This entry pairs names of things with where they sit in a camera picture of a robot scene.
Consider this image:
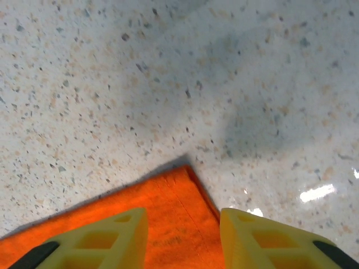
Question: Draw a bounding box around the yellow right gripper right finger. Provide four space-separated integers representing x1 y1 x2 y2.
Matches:
219 207 359 269

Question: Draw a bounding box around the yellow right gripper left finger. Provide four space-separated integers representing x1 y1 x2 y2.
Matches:
8 207 149 269

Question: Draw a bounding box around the orange t-shirt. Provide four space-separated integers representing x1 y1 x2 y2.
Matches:
0 164 227 269

